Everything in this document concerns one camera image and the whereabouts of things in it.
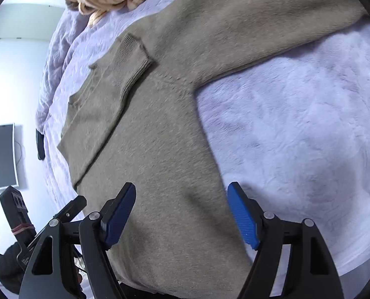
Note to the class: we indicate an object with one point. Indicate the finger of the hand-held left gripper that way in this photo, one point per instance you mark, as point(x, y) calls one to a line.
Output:
point(72, 207)

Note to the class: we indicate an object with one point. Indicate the khaki knit sweater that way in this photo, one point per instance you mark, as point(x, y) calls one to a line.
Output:
point(172, 149)

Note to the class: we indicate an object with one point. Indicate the black object at bed edge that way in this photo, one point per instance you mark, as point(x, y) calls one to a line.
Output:
point(40, 144)

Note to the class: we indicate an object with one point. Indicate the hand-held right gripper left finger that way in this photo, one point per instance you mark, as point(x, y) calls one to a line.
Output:
point(120, 215)

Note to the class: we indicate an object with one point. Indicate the dark knit cloth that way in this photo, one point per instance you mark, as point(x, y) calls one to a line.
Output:
point(9, 268)

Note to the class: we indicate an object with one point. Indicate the lavender embossed blanket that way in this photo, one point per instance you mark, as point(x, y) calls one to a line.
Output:
point(297, 137)

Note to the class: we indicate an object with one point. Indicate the white framed wall monitor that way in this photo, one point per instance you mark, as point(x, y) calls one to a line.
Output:
point(1, 157)

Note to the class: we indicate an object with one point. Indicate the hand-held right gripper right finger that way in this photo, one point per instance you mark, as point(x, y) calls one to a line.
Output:
point(242, 215)

